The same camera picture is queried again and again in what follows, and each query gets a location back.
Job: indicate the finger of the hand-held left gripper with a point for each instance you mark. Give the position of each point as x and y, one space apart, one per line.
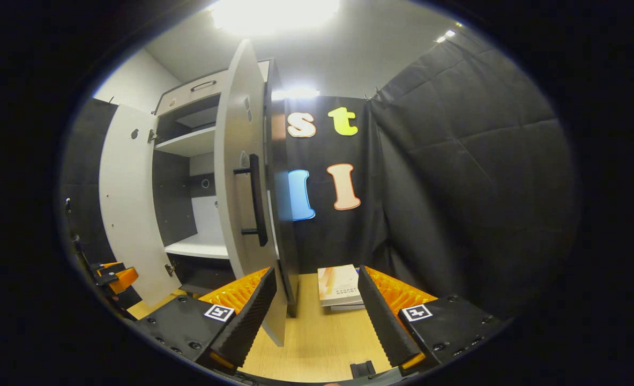
122 279
109 265

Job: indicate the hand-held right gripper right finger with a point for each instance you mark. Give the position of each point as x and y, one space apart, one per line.
383 321

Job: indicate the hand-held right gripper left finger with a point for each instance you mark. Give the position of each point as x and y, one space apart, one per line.
252 321

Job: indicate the grey cabinet door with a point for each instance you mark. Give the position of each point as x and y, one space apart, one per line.
241 134
129 203

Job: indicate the grey cabinet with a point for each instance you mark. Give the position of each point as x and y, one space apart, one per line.
188 142

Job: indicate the grey cabinet drawer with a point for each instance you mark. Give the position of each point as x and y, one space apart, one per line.
188 94

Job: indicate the ceiling light behind cabinet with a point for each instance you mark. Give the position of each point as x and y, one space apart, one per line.
295 94

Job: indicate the blue cover book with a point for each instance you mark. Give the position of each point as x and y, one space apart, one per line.
349 307

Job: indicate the white and orange cover book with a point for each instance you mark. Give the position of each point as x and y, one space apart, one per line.
339 287

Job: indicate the black backdrop cloth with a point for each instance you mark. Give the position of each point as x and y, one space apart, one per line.
456 187

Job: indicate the small ceiling light panel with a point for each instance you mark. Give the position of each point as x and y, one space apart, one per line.
445 36

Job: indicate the large ceiling light panel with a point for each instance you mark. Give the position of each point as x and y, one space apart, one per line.
274 13

